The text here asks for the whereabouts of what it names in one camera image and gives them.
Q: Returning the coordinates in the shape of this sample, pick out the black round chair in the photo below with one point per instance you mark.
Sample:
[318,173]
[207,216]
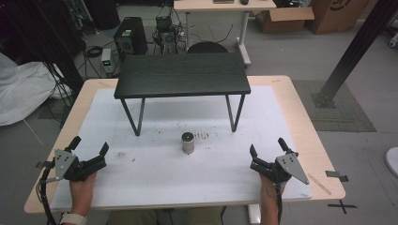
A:
[207,48]

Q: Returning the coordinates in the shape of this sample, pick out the small black table shelf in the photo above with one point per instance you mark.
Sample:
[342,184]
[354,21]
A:
[181,73]

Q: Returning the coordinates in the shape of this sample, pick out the grey floor mat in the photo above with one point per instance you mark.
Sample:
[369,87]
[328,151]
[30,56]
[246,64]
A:
[344,117]

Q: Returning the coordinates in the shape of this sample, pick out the black metal post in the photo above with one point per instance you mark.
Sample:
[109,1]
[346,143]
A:
[353,51]

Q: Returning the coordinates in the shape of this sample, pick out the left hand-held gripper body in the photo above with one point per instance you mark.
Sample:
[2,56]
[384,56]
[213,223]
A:
[70,168]

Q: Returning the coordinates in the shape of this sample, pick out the black tape strip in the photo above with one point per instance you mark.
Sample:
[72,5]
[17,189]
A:
[336,175]
[42,164]

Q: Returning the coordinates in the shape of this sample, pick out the white table mat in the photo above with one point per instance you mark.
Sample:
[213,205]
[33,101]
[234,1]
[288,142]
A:
[162,175]

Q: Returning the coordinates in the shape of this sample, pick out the large printed cardboard box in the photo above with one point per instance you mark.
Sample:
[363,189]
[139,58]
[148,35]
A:
[336,15]

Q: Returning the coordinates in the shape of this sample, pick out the white round object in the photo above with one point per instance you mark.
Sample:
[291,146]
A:
[392,162]

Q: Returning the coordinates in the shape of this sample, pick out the silver metal can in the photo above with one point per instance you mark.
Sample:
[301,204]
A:
[187,144]

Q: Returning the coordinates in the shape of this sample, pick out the light wooden desk white legs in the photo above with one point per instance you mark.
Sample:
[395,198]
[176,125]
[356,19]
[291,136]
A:
[219,6]

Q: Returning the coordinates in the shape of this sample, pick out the white power supply box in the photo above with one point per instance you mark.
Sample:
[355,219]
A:
[107,61]

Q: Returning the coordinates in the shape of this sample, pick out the white crumpled cloth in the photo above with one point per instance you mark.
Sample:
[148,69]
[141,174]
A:
[22,90]

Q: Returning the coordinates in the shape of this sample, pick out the dark curtain frame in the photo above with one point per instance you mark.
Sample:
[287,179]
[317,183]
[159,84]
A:
[31,28]

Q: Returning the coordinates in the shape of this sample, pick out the open small cardboard box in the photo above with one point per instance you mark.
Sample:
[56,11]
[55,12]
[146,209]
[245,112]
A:
[283,20]

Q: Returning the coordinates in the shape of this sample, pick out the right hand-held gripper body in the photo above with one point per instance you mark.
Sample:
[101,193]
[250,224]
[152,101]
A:
[281,168]

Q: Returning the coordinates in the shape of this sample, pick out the beige wrist watch band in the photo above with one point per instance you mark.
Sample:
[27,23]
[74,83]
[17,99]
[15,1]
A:
[72,218]

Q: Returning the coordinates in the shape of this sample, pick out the person's right hand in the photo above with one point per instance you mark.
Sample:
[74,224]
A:
[269,190]

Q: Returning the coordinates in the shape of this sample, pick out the black computer tower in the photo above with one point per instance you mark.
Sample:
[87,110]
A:
[131,36]

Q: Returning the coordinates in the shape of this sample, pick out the person's left hand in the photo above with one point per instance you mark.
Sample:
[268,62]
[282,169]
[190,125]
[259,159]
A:
[82,192]

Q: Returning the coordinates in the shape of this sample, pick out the thin wooden stick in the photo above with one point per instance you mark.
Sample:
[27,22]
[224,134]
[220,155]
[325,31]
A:
[319,185]

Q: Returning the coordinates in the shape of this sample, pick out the open electronics rig with fan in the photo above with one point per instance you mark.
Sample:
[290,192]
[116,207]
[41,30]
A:
[165,34]

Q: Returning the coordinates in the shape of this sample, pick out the person's olive trousers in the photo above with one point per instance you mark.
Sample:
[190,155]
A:
[131,217]

